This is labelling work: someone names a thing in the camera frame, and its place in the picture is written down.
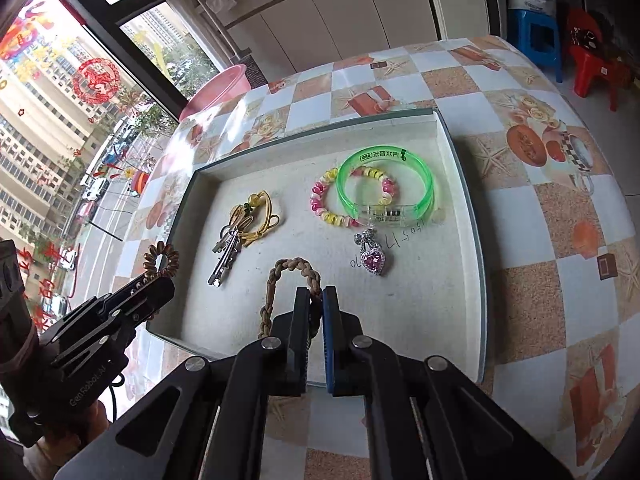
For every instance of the red round window decal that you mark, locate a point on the red round window decal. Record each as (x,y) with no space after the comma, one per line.
(95,80)

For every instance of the blue plastic stool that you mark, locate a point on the blue plastic stool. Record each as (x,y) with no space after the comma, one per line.
(535,42)

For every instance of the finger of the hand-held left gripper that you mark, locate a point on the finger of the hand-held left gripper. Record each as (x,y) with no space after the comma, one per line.
(125,327)
(145,290)

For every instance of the pink heart rhinestone pendant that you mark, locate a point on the pink heart rhinestone pendant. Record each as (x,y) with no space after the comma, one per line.
(375,262)

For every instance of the white cloth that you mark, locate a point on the white cloth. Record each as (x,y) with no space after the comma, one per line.
(220,0)

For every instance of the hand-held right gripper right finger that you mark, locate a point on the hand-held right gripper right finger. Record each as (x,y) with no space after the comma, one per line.
(331,345)

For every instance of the red plastic stool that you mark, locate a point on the red plastic stool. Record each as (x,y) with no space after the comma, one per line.
(595,60)

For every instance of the grey shallow tray box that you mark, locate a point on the grey shallow tray box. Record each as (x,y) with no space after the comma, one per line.
(300,310)

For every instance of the person's left hand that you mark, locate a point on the person's left hand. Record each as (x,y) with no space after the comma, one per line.
(80,430)

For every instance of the pink plastic basin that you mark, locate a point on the pink plastic basin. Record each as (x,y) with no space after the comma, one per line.
(215,92)

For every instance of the gold slim hair clip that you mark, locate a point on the gold slim hair clip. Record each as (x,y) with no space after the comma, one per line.
(235,222)

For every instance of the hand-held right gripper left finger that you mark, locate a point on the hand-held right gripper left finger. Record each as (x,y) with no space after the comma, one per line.
(299,340)

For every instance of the white cabinet counter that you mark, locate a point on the white cabinet counter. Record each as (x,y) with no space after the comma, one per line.
(350,15)

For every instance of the silver metal hair clip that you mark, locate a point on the silver metal hair clip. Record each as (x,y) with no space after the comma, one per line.
(225,260)

